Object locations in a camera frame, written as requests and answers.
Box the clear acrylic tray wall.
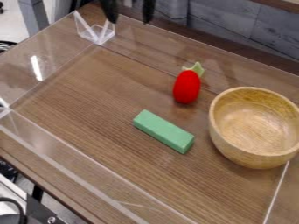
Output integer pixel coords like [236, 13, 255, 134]
[0, 6, 299, 224]

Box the red plush strawberry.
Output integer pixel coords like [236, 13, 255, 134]
[172, 62, 204, 104]

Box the black cable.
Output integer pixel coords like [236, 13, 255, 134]
[0, 197, 28, 224]

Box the green rectangular block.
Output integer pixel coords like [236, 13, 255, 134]
[133, 109, 194, 154]

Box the wooden bowl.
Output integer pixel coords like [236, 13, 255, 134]
[209, 87, 299, 169]

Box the grey table leg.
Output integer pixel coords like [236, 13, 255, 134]
[17, 0, 49, 36]

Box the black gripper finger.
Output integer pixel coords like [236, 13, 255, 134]
[98, 0, 118, 24]
[142, 0, 156, 24]

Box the black metal bracket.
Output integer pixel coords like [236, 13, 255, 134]
[25, 195, 66, 224]

